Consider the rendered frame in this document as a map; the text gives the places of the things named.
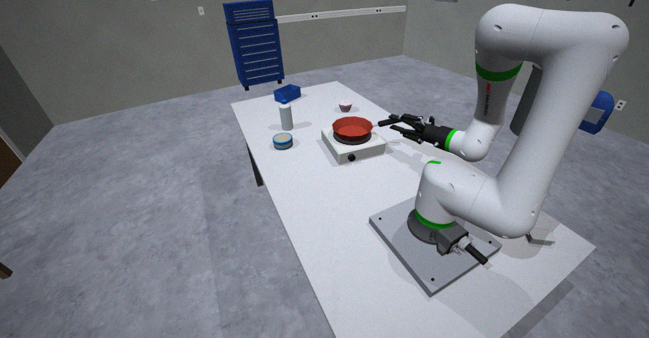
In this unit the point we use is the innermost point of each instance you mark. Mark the red frying pan with black handle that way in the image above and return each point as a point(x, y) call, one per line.
point(356, 128)

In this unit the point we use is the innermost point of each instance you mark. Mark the blue and beige round tin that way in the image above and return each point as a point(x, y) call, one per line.
point(282, 141)

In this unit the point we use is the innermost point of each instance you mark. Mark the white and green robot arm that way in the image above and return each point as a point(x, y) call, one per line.
point(577, 52)

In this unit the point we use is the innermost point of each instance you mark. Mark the white plastic bottle with blue cap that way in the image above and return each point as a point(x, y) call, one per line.
point(286, 115)

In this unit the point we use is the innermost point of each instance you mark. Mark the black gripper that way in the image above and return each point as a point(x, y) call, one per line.
point(420, 128)

